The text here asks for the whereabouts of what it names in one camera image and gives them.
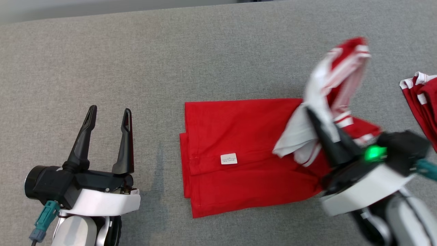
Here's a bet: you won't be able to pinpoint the red shirt with white sleeves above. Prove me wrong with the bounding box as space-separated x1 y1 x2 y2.
180 37 382 218

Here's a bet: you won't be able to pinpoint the teal plug right camera cable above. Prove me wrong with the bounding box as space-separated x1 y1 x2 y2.
415 159 437 181

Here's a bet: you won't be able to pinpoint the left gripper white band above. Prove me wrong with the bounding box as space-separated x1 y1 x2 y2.
62 105 141 217

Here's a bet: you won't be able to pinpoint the red Bulls 23 shorts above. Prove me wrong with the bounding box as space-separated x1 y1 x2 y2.
400 72 437 152

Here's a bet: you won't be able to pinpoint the teal plug left camera cable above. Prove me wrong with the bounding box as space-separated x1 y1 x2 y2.
29 201 61 246

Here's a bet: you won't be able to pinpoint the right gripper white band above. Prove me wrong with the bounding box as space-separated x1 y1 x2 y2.
306 108 415 217

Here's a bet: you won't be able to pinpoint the teal plug camera cable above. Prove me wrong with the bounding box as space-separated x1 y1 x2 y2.
29 201 61 246
415 159 437 181

